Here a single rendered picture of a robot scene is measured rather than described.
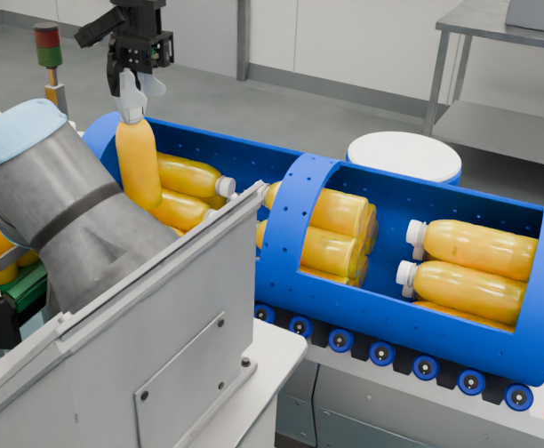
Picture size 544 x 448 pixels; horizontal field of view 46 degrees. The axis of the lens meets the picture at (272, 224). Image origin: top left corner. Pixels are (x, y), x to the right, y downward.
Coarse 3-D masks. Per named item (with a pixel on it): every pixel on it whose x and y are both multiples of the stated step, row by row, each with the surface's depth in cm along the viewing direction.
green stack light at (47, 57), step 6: (36, 48) 166; (42, 48) 165; (48, 48) 165; (54, 48) 166; (60, 48) 168; (42, 54) 166; (48, 54) 166; (54, 54) 166; (60, 54) 168; (42, 60) 167; (48, 60) 166; (54, 60) 167; (60, 60) 169; (48, 66) 167; (54, 66) 168
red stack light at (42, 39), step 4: (36, 32) 163; (40, 32) 163; (44, 32) 163; (48, 32) 163; (52, 32) 164; (56, 32) 164; (36, 36) 164; (40, 36) 163; (44, 36) 163; (48, 36) 163; (52, 36) 164; (56, 36) 165; (36, 40) 164; (40, 40) 164; (44, 40) 164; (48, 40) 164; (52, 40) 164; (56, 40) 165; (36, 44) 165; (40, 44) 164; (44, 44) 164; (48, 44) 164; (52, 44) 165; (56, 44) 166
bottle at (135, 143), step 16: (128, 128) 112; (144, 128) 114; (128, 144) 113; (144, 144) 114; (128, 160) 115; (144, 160) 115; (128, 176) 117; (144, 176) 117; (128, 192) 120; (144, 192) 119; (160, 192) 122; (144, 208) 121
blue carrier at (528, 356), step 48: (96, 144) 118; (192, 144) 134; (240, 144) 125; (240, 192) 136; (288, 192) 106; (384, 192) 121; (432, 192) 115; (480, 192) 106; (288, 240) 104; (384, 240) 126; (288, 288) 107; (336, 288) 102; (384, 288) 124; (528, 288) 92; (384, 336) 106; (432, 336) 100; (480, 336) 96; (528, 336) 93; (528, 384) 100
